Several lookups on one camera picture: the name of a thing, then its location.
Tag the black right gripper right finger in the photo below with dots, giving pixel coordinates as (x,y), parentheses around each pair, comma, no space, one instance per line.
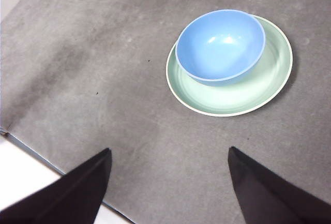
(271,195)

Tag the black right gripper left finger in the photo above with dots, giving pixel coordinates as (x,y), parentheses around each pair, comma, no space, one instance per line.
(67,195)

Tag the blue bowl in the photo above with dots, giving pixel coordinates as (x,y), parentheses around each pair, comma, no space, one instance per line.
(219,50)

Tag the green plate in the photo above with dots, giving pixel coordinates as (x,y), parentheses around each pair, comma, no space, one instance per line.
(232,97)

